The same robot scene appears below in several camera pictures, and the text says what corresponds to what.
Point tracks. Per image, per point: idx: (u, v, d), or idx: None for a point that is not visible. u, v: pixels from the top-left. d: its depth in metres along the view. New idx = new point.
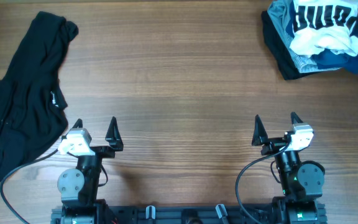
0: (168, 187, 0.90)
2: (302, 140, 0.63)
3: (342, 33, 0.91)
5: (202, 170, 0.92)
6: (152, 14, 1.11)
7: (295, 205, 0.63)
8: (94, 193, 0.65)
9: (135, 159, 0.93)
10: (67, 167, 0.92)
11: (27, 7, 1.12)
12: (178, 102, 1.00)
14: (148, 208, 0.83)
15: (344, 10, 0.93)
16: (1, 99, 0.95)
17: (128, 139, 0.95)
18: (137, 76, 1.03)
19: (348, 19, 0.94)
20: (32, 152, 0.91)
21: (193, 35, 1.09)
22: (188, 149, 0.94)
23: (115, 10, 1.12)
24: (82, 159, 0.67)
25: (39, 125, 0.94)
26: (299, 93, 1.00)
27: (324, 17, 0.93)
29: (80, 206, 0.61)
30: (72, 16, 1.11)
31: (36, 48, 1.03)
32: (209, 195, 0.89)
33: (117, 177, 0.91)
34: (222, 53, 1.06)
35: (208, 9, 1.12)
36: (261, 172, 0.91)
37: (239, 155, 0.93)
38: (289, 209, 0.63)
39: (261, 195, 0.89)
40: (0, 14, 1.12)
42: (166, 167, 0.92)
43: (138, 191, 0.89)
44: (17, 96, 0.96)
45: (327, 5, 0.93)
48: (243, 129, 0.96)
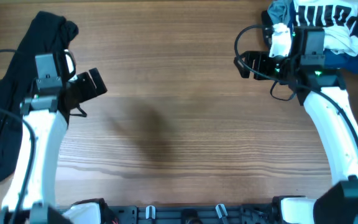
0: (168, 187, 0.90)
2: (280, 35, 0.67)
3: (342, 33, 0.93)
5: (202, 170, 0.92)
6: (152, 14, 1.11)
7: (311, 70, 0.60)
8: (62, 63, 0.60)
9: (136, 158, 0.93)
10: (68, 167, 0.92)
11: (27, 6, 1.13)
12: (178, 101, 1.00)
14: (148, 208, 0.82)
15: (344, 10, 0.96)
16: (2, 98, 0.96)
17: (129, 139, 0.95)
18: (137, 76, 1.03)
19: (348, 19, 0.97)
20: None
21: (193, 35, 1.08)
22: (188, 149, 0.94)
23: (115, 10, 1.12)
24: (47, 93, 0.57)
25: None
26: None
27: (324, 17, 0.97)
29: (51, 86, 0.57)
30: (71, 16, 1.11)
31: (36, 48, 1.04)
32: (210, 195, 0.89)
33: (117, 177, 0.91)
34: (222, 53, 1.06)
35: (208, 9, 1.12)
36: (262, 171, 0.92)
37: (239, 155, 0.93)
38: (307, 74, 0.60)
39: (262, 195, 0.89)
40: (0, 14, 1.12)
42: (167, 167, 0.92)
43: (138, 191, 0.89)
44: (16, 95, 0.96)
45: (327, 5, 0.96)
48: (243, 129, 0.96)
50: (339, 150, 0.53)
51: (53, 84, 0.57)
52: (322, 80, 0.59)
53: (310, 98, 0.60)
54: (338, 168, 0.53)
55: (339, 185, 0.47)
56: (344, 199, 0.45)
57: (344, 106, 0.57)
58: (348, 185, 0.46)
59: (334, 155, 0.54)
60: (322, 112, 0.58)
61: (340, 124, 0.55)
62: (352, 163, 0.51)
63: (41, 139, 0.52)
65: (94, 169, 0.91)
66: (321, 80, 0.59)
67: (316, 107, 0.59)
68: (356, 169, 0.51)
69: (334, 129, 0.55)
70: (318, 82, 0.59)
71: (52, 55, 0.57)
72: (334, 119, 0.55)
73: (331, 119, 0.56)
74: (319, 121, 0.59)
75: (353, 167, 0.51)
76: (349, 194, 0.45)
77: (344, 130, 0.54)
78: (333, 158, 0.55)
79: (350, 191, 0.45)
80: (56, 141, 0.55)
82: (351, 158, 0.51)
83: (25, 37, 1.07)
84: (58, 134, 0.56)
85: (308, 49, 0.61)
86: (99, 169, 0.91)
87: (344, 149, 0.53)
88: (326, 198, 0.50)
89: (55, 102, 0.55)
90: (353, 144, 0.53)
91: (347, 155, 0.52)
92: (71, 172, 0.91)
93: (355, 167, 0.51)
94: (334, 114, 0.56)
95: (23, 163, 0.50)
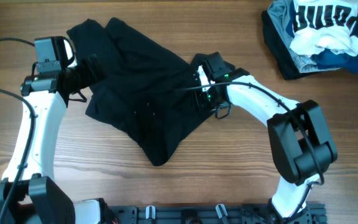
0: (168, 187, 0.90)
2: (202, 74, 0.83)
3: (342, 33, 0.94)
5: (202, 170, 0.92)
6: (152, 14, 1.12)
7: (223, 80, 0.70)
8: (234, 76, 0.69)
9: (136, 158, 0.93)
10: (68, 167, 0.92)
11: (27, 6, 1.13)
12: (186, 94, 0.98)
14: (148, 208, 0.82)
15: (343, 10, 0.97)
16: (137, 106, 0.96)
17: (128, 139, 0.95)
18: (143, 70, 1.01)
19: (348, 19, 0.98)
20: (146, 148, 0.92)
21: (193, 36, 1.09)
22: (188, 149, 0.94)
23: (116, 10, 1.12)
24: (41, 97, 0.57)
25: (160, 122, 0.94)
26: (299, 93, 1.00)
27: (324, 17, 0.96)
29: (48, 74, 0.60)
30: (71, 16, 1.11)
31: (115, 53, 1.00)
32: (210, 195, 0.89)
33: (117, 177, 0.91)
34: (222, 53, 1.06)
35: (208, 9, 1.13)
36: (262, 171, 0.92)
37: (239, 155, 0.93)
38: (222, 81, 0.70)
39: (261, 195, 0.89)
40: (0, 14, 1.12)
42: (167, 168, 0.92)
43: (138, 192, 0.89)
44: (148, 106, 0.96)
45: (327, 5, 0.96)
48: (242, 129, 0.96)
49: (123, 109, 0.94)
50: (260, 107, 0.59)
51: (53, 66, 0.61)
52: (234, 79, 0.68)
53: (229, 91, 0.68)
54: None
55: (270, 126, 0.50)
56: (277, 134, 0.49)
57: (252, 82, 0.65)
58: (277, 121, 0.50)
59: (261, 115, 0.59)
60: (240, 95, 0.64)
61: (253, 91, 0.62)
62: (270, 109, 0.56)
63: (41, 116, 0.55)
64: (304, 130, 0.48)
65: (94, 169, 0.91)
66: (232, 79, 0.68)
67: (237, 95, 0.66)
68: (273, 111, 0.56)
69: (252, 99, 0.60)
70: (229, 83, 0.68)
71: (51, 39, 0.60)
72: (246, 91, 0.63)
73: (247, 94, 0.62)
74: (244, 102, 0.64)
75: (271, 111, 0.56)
76: (278, 127, 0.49)
77: (256, 93, 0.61)
78: (264, 118, 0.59)
79: (281, 129, 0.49)
80: (56, 119, 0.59)
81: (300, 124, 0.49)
82: (268, 107, 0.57)
83: (81, 40, 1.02)
84: (59, 112, 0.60)
85: (215, 68, 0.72)
86: (99, 169, 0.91)
87: (260, 103, 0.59)
88: (273, 145, 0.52)
89: (53, 83, 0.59)
90: (265, 98, 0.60)
91: (265, 106, 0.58)
92: (71, 172, 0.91)
93: (273, 109, 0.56)
94: (247, 89, 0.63)
95: (22, 138, 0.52)
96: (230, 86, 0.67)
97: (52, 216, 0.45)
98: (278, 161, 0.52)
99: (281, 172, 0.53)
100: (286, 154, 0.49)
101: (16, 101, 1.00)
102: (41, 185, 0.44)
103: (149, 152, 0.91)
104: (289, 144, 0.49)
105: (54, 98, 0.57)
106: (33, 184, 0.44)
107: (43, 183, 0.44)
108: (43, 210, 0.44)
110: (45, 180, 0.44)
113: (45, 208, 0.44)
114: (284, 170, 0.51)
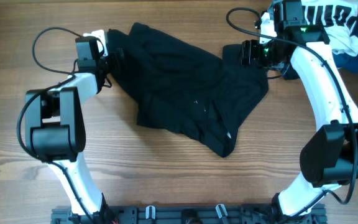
0: (168, 187, 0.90)
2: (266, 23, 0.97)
3: (342, 33, 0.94)
5: (202, 170, 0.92)
6: (152, 14, 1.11)
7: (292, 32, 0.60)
8: (309, 35, 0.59)
9: (136, 158, 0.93)
10: None
11: (27, 6, 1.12)
12: (234, 84, 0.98)
14: (148, 208, 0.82)
15: (343, 10, 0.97)
16: (184, 106, 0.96)
17: (128, 139, 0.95)
18: (181, 65, 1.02)
19: (348, 19, 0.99)
20: (207, 140, 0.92)
21: (193, 35, 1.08)
22: (188, 149, 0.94)
23: (116, 9, 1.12)
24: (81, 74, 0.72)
25: (211, 118, 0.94)
26: (299, 94, 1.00)
27: (324, 17, 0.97)
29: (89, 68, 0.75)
30: (71, 16, 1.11)
31: (143, 64, 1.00)
32: (210, 195, 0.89)
33: (117, 177, 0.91)
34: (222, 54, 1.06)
35: (208, 9, 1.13)
36: (262, 171, 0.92)
37: (239, 155, 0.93)
38: (293, 31, 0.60)
39: (262, 195, 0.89)
40: None
42: (167, 167, 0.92)
43: (138, 191, 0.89)
44: (196, 104, 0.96)
45: (327, 5, 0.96)
48: (243, 129, 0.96)
49: (173, 111, 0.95)
50: (322, 99, 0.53)
51: (91, 63, 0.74)
52: (305, 36, 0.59)
53: (296, 53, 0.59)
54: (322, 115, 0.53)
55: (322, 130, 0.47)
56: (326, 142, 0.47)
57: (327, 59, 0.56)
58: (333, 129, 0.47)
59: (319, 104, 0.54)
60: (307, 67, 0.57)
61: (324, 75, 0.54)
62: (334, 109, 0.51)
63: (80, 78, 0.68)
64: (355, 152, 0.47)
65: (94, 169, 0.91)
66: (304, 35, 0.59)
67: (302, 63, 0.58)
68: (338, 115, 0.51)
69: (318, 81, 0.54)
70: (302, 37, 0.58)
71: (89, 42, 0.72)
72: (319, 73, 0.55)
73: (316, 71, 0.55)
74: (306, 75, 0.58)
75: (335, 112, 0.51)
76: (332, 136, 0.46)
77: (327, 81, 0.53)
78: (319, 109, 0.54)
79: (333, 135, 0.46)
80: (87, 89, 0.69)
81: (355, 145, 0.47)
82: (333, 106, 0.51)
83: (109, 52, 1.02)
84: (91, 88, 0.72)
85: (289, 16, 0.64)
86: (99, 169, 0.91)
87: (325, 98, 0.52)
88: (313, 145, 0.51)
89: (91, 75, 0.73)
90: (335, 92, 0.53)
91: (329, 102, 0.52)
92: None
93: (337, 112, 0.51)
94: (318, 66, 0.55)
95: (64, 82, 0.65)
96: (302, 50, 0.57)
97: (72, 121, 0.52)
98: (310, 160, 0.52)
99: (304, 163, 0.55)
100: (323, 163, 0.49)
101: (16, 101, 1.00)
102: (70, 92, 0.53)
103: (212, 144, 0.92)
104: (330, 155, 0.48)
105: (91, 76, 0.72)
106: (65, 89, 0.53)
107: (73, 89, 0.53)
108: (67, 112, 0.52)
110: (74, 88, 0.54)
113: (69, 111, 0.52)
114: (314, 169, 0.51)
